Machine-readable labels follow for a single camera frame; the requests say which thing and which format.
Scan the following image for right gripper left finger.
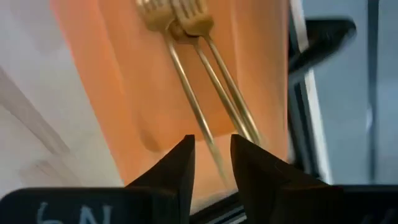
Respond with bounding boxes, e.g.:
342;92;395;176
0;134;196;224

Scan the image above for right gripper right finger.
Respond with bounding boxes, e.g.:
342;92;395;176
230;134;398;224

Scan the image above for orange plastic bin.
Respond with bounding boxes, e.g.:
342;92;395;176
49;0;290;214

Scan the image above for black frame bracket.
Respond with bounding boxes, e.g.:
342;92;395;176
288;17;358;75

